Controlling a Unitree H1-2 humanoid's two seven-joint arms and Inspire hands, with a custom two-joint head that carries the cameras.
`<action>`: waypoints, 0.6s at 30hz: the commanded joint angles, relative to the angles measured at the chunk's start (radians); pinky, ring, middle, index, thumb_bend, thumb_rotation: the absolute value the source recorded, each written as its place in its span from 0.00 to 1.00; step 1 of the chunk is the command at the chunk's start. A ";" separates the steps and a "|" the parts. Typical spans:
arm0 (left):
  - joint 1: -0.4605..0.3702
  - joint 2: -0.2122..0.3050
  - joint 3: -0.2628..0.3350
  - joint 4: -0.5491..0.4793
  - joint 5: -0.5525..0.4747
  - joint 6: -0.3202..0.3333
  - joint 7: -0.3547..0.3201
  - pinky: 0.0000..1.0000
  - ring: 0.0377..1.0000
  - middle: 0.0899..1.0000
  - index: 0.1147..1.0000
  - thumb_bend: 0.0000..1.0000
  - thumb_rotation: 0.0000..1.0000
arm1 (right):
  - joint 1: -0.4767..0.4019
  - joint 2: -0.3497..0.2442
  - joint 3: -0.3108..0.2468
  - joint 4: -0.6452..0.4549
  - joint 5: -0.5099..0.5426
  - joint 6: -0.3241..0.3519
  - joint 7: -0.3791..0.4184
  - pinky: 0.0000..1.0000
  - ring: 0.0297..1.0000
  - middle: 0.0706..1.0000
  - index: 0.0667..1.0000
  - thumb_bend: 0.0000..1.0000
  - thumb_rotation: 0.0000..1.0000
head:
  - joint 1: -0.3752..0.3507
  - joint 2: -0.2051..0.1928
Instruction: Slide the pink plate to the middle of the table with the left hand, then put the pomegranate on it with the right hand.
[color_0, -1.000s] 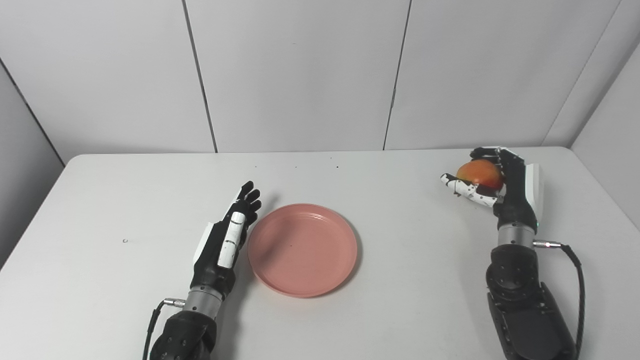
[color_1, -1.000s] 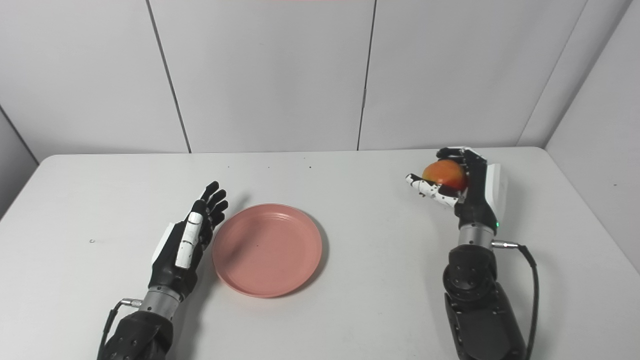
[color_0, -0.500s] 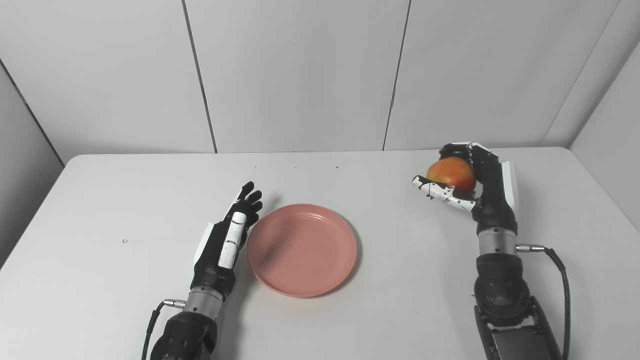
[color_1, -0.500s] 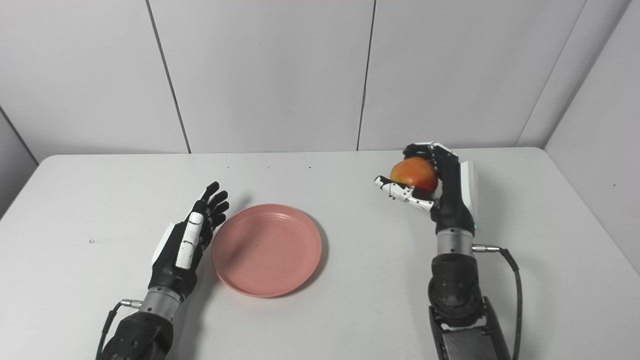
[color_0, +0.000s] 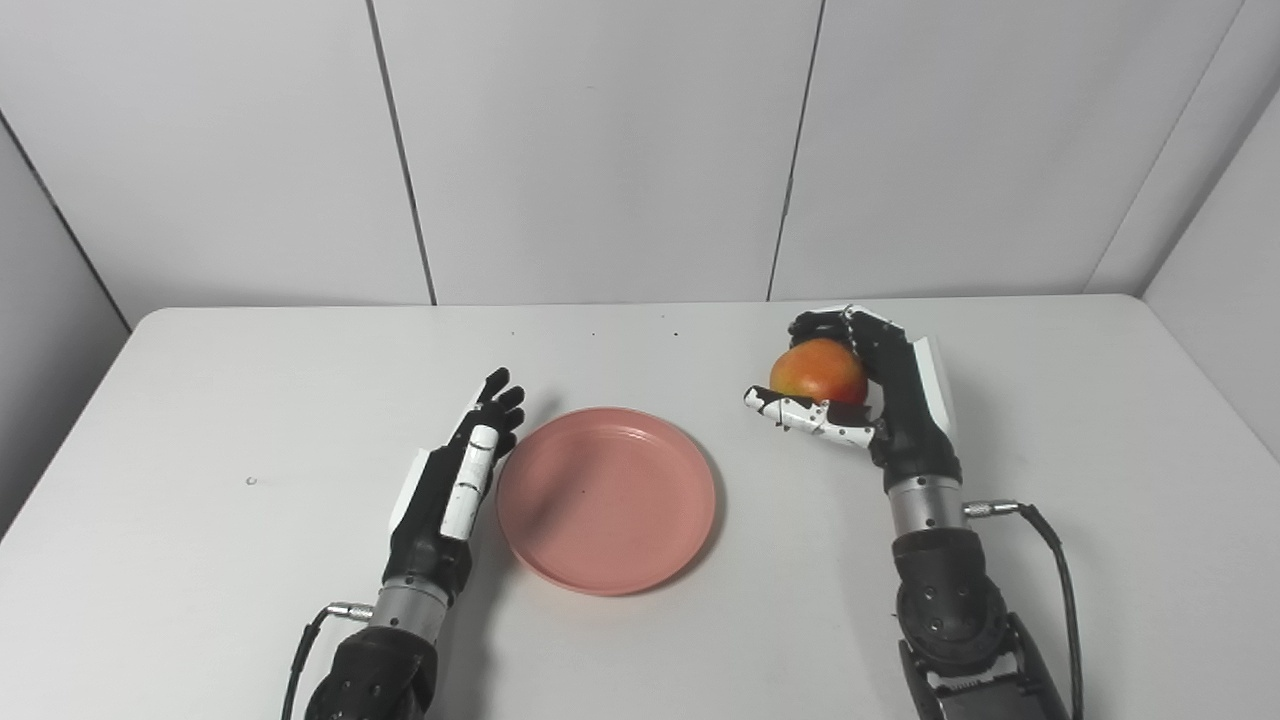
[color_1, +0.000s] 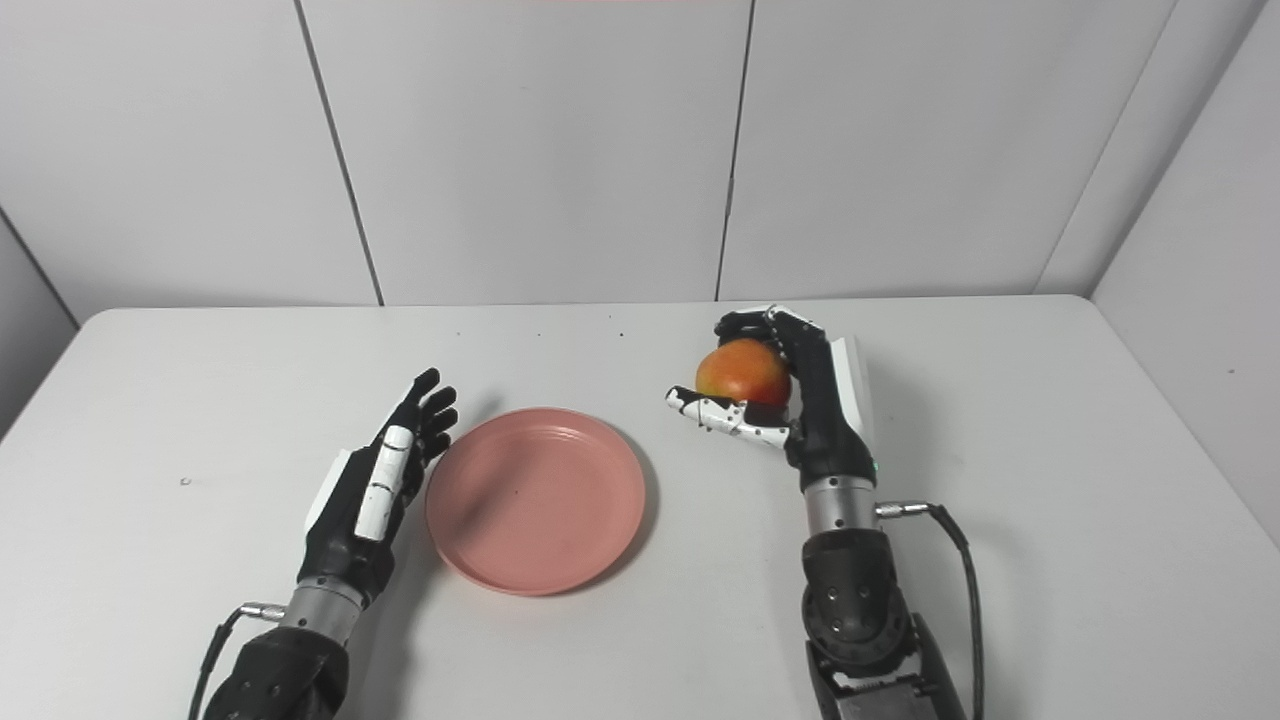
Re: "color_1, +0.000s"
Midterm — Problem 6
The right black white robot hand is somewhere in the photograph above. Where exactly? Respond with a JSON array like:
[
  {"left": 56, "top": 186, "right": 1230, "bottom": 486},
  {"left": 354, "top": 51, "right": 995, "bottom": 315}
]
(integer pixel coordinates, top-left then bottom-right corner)
[{"left": 665, "top": 305, "right": 880, "bottom": 494}]

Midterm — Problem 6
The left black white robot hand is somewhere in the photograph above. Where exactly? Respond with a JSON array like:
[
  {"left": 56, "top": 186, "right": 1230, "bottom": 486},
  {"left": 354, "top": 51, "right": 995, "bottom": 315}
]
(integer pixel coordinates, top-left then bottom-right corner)
[{"left": 297, "top": 368, "right": 460, "bottom": 608}]

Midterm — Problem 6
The red yellow pomegranate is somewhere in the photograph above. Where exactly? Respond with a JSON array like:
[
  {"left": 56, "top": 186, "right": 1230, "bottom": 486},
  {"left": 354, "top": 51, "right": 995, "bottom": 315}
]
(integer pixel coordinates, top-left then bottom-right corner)
[{"left": 695, "top": 338, "right": 794, "bottom": 409}]

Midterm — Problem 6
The pink round plate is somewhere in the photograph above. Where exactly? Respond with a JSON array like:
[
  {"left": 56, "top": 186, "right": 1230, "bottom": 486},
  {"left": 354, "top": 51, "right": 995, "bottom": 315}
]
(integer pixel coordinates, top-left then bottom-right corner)
[{"left": 425, "top": 407, "right": 647, "bottom": 597}]

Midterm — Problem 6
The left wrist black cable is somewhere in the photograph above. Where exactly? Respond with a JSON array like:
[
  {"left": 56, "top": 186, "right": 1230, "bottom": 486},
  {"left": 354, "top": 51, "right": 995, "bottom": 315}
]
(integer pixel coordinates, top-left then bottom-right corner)
[{"left": 187, "top": 601, "right": 288, "bottom": 720}]

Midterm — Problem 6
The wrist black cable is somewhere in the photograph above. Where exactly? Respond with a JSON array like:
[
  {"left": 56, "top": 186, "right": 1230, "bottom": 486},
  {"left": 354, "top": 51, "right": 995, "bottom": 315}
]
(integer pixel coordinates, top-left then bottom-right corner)
[
  {"left": 875, "top": 500, "right": 987, "bottom": 720},
  {"left": 187, "top": 601, "right": 288, "bottom": 720}
]

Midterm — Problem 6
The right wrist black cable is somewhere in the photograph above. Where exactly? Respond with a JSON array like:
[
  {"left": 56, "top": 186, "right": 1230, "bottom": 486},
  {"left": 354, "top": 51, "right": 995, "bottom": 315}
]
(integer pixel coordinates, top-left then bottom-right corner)
[{"left": 875, "top": 500, "right": 987, "bottom": 720}]

